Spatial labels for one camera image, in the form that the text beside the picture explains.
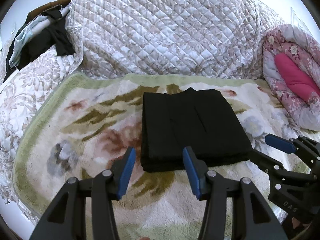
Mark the dark clothes pile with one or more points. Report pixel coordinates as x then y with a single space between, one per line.
37 35

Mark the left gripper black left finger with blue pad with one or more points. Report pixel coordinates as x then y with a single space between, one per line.
65 217

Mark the quilted white beige bedspread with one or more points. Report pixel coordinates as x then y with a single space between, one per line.
208 43

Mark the floral fleece blanket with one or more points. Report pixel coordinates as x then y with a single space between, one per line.
86 124

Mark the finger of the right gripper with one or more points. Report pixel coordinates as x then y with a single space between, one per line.
270 166
284 145

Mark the pink floral rolled comforter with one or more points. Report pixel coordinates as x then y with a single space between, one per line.
291 69

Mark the black pants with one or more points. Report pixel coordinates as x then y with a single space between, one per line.
201 119

